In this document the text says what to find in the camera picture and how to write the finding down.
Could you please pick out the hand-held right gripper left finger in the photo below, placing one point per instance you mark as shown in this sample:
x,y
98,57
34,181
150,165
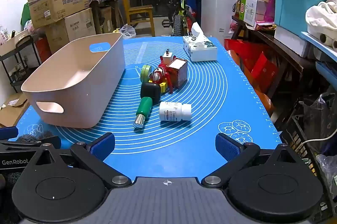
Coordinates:
x,y
104,146

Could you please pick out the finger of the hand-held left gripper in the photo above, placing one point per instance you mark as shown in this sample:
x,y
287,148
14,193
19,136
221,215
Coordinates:
x,y
9,132

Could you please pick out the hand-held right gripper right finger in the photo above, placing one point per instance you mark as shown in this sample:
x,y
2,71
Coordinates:
x,y
226,146

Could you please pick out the green bottle with silver cap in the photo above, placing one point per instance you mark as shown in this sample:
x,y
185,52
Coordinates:
x,y
144,106

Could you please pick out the white pill bottle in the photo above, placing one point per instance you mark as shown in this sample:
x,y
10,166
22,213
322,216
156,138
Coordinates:
x,y
171,112

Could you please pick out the black earbud case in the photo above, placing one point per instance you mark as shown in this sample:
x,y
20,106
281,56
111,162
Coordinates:
x,y
150,92

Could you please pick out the pink plastic basket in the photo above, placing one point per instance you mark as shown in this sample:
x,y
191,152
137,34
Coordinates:
x,y
79,76

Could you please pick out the brown patterned small box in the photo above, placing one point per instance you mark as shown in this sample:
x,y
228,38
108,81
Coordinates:
x,y
179,76

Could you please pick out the red toy figure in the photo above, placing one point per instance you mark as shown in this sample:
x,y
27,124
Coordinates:
x,y
163,67

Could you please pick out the torn open cardboard box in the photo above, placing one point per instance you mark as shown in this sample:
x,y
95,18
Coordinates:
x,y
13,113

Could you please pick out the blue silicone mat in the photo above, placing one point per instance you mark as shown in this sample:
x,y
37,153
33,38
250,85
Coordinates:
x,y
184,139

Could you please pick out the black plastic crate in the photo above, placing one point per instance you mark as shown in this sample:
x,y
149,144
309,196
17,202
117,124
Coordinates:
x,y
302,145

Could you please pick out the black metal rack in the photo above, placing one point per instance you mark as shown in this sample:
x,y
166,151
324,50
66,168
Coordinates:
x,y
31,55

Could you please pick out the yellow toy block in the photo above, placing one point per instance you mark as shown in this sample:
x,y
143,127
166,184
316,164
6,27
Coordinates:
x,y
163,87

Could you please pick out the red gift bags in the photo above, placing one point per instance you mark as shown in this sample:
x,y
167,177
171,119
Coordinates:
x,y
258,68

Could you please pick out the cardboard box with small goods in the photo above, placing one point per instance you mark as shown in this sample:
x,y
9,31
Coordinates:
x,y
11,43

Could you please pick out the red and white appliance box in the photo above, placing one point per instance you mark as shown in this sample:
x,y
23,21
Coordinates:
x,y
43,50

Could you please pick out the green tape roll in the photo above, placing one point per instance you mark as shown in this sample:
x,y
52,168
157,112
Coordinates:
x,y
149,68

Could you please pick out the white patterned tissue box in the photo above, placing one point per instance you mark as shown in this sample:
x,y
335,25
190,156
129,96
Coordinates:
x,y
201,51

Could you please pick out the white charger plug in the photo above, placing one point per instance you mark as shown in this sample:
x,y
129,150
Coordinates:
x,y
167,58

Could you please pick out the dark wooden table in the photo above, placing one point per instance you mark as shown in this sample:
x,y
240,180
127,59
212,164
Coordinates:
x,y
279,47

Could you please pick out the clear plastic bag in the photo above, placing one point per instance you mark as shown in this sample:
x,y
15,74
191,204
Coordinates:
x,y
128,31

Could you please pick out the large taped cardboard box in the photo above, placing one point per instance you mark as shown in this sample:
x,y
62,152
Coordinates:
x,y
76,29

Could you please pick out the white foam box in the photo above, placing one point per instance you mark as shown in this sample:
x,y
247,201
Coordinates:
x,y
289,40

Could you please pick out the black and green bicycle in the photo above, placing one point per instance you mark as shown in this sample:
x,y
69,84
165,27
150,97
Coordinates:
x,y
179,21

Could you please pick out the open cardboard box with print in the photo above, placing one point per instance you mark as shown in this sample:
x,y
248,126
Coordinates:
x,y
58,5

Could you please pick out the white chest freezer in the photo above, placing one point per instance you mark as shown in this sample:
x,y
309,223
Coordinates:
x,y
218,7

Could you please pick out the wooden chair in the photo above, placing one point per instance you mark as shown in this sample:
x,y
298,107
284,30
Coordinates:
x,y
138,11

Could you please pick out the green and white carton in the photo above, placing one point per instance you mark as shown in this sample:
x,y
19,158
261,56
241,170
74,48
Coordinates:
x,y
250,9

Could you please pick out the blue plastic storage bin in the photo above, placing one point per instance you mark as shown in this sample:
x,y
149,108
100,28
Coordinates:
x,y
295,10

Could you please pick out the white cloth bundle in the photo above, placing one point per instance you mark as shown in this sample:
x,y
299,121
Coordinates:
x,y
321,18

